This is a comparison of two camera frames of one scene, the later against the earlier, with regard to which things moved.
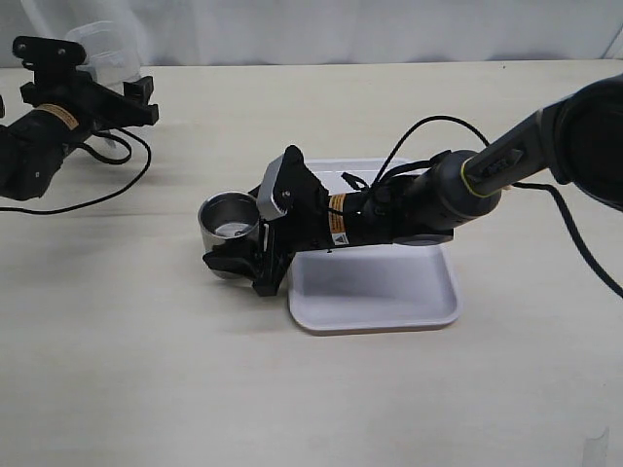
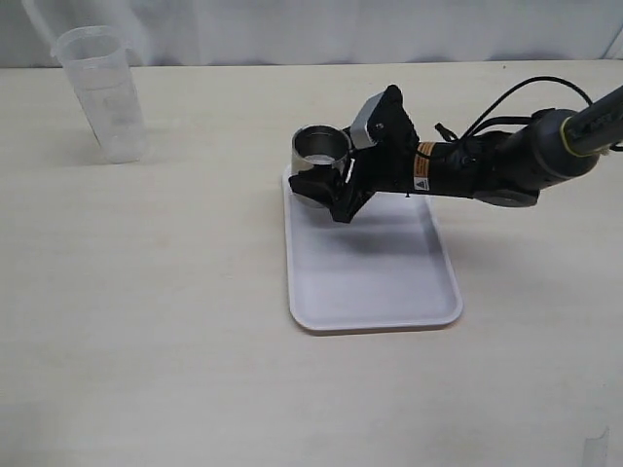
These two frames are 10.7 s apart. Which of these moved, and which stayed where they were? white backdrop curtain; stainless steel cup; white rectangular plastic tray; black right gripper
Moved: black right gripper; stainless steel cup
Stayed: white rectangular plastic tray; white backdrop curtain
